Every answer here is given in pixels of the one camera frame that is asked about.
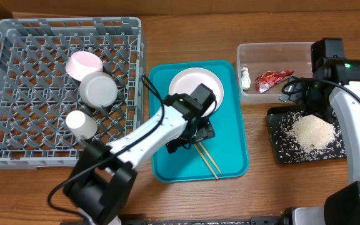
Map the cooked rice pile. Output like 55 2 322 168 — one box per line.
273 112 345 162

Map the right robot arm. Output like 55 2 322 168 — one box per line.
279 38 360 225

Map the grey dishwasher rack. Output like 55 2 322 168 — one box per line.
0 17 146 169

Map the grey-green bowl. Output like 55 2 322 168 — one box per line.
79 71 118 109

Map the pink bowl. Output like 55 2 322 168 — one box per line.
66 51 103 81

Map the white tissue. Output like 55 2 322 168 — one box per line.
241 67 251 91

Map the teal plastic tray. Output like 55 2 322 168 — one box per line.
149 60 249 183

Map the wooden chopstick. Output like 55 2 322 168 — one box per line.
198 142 222 174
194 144 218 180

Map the white round plate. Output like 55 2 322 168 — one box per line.
169 67 224 116

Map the white cup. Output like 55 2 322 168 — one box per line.
65 111 98 140

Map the black tray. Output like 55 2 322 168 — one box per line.
266 104 347 166

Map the red snack wrapper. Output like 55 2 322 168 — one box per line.
256 70 294 94

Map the clear plastic bin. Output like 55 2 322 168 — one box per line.
237 42 313 104

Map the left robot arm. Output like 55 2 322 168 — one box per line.
63 84 217 224

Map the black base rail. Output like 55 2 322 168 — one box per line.
121 216 283 225

